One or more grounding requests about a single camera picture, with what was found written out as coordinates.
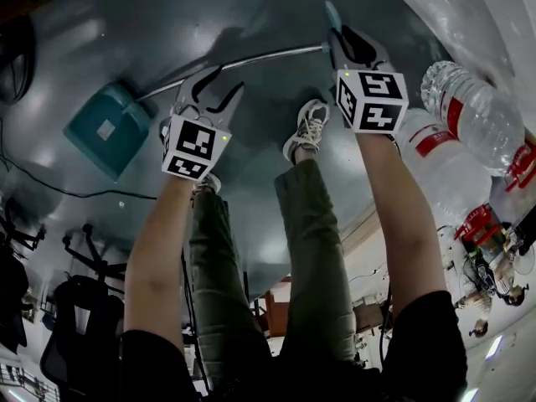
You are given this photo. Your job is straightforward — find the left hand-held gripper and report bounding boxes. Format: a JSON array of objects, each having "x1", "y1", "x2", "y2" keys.
[{"x1": 160, "y1": 64, "x2": 245, "y2": 182}]

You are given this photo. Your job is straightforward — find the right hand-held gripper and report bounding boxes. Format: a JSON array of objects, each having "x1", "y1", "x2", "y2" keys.
[{"x1": 326, "y1": 24, "x2": 410, "y2": 136}]

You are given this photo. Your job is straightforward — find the teal dustpan with metal handle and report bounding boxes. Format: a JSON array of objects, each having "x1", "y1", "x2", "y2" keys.
[{"x1": 62, "y1": 0, "x2": 344, "y2": 183}]

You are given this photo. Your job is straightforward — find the person's left forearm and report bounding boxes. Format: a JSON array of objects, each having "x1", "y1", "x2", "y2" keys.
[{"x1": 123, "y1": 173, "x2": 219, "y2": 353}]

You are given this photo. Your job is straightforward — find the person's right forearm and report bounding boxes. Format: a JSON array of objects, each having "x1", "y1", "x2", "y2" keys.
[{"x1": 355, "y1": 131, "x2": 450, "y2": 322}]

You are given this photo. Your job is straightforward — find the person's left beige sneaker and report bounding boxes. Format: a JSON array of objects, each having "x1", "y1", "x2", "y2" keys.
[{"x1": 193, "y1": 172, "x2": 223, "y2": 195}]

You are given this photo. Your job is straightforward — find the person's beige sneaker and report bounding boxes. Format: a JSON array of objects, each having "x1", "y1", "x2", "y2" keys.
[
  {"x1": 193, "y1": 172, "x2": 223, "y2": 195},
  {"x1": 282, "y1": 98, "x2": 332, "y2": 165}
]

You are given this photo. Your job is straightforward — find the person's right beige sneaker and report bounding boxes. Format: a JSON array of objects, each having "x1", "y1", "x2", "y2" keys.
[{"x1": 282, "y1": 98, "x2": 332, "y2": 165}]

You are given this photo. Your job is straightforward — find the clear plastic bottle red label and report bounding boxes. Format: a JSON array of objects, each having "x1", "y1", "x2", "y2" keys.
[
  {"x1": 420, "y1": 59, "x2": 526, "y2": 178},
  {"x1": 394, "y1": 106, "x2": 494, "y2": 230}
]

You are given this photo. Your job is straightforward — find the person's left leg green trousers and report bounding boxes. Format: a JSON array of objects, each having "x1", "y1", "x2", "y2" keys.
[{"x1": 187, "y1": 184, "x2": 277, "y2": 393}]

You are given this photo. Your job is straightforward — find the person's leg green trousers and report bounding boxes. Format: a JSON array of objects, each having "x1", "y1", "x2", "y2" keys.
[
  {"x1": 187, "y1": 184, "x2": 277, "y2": 393},
  {"x1": 273, "y1": 159, "x2": 358, "y2": 363}
]

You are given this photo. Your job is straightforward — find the person's right leg green trousers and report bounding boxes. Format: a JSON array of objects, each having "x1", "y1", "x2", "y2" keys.
[{"x1": 273, "y1": 159, "x2": 358, "y2": 363}]

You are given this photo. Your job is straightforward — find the red plastic stool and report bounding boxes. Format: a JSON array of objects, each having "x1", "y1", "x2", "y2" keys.
[
  {"x1": 453, "y1": 204, "x2": 503, "y2": 243},
  {"x1": 503, "y1": 139, "x2": 536, "y2": 193}
]

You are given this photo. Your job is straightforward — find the brown wooden furniture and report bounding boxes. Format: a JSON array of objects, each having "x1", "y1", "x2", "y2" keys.
[{"x1": 250, "y1": 276, "x2": 393, "y2": 339}]

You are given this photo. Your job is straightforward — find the black office chair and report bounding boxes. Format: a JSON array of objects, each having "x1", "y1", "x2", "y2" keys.
[
  {"x1": 39, "y1": 223, "x2": 129, "y2": 398},
  {"x1": 0, "y1": 197, "x2": 48, "y2": 349}
]

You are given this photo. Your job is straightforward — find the person's black shirt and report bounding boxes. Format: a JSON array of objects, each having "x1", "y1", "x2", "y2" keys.
[{"x1": 119, "y1": 290, "x2": 469, "y2": 402}]

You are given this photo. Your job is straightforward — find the black cable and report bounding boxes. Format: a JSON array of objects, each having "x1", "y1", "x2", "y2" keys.
[{"x1": 0, "y1": 115, "x2": 159, "y2": 203}]

